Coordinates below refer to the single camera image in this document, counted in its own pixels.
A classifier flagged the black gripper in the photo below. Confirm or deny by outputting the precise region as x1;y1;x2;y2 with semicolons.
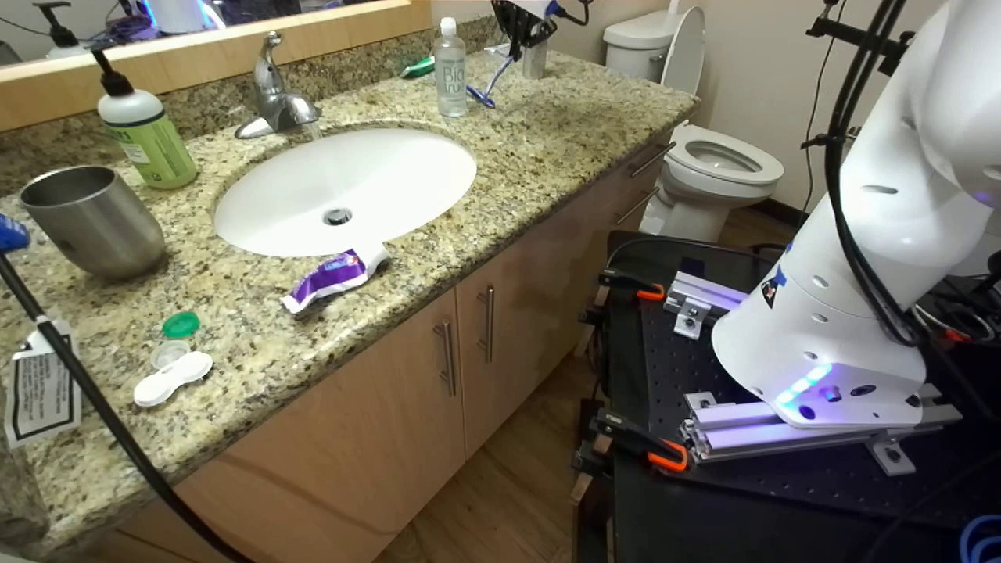
487;0;564;66

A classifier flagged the silver spray can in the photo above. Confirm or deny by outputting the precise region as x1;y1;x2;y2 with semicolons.
521;40;553;84

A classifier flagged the clear plastic bottle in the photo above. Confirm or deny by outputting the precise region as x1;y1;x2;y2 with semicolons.
430;14;472;121

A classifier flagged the small green tube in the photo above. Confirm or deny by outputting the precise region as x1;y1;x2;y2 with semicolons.
400;53;441;84

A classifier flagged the white oval sink basin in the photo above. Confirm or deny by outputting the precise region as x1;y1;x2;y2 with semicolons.
208;121;481;263

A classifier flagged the white toilet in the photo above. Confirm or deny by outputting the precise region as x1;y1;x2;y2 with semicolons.
599;4;789;246

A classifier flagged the chrome faucet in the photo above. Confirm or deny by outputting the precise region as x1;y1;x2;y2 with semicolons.
231;28;325;145

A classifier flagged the wooden cabinet door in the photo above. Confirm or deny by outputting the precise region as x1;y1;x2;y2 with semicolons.
170;286;470;563
456;227;537;456

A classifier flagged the purple white toothpaste tube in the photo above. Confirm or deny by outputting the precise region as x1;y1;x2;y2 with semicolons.
279;241;393;320

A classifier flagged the wooden framed mirror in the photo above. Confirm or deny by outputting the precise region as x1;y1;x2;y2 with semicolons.
0;0;433;136

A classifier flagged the green soap pump bottle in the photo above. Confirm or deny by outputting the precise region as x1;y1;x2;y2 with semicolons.
87;44;204;194

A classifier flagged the wooden vanity cabinet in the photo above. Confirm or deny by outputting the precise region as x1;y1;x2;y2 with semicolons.
74;121;678;563

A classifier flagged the green round cap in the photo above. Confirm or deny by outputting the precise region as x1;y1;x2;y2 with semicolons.
159;307;204;344

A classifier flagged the stainless steel cup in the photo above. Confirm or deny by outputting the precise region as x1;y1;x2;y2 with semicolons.
14;162;171;286

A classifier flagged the white contact lens case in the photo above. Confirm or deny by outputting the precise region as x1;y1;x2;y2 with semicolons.
131;352;218;414

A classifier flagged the black robot cart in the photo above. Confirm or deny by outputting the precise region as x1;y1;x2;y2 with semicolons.
568;227;1001;563

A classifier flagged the blue plastic clip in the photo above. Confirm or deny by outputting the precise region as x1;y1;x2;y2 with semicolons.
0;209;33;257

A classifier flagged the white printed label tag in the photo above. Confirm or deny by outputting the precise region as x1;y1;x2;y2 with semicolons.
4;328;84;450

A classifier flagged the small blue handled tool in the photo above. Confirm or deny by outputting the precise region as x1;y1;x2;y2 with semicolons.
463;82;501;112

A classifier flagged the metal drawer handle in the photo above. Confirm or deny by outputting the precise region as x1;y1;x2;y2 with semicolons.
619;142;666;178
607;194;649;231

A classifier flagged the orange handled clamp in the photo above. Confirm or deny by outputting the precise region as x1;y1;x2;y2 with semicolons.
585;411;698;480
596;265;672;310

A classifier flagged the metal door handle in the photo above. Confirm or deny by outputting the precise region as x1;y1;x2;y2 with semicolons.
430;312;463;402
472;281;501;366

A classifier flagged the short aluminium mounting rail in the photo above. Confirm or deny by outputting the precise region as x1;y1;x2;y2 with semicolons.
660;268;757;344

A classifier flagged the black camera stand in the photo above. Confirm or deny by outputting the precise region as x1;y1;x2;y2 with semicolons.
797;0;908;152

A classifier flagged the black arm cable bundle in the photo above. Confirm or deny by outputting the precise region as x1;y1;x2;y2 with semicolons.
818;0;947;352

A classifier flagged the long aluminium mounting rail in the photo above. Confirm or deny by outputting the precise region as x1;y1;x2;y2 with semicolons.
683;387;967;480

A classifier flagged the thick black camera cable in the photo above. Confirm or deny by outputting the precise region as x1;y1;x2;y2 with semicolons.
0;250;255;563

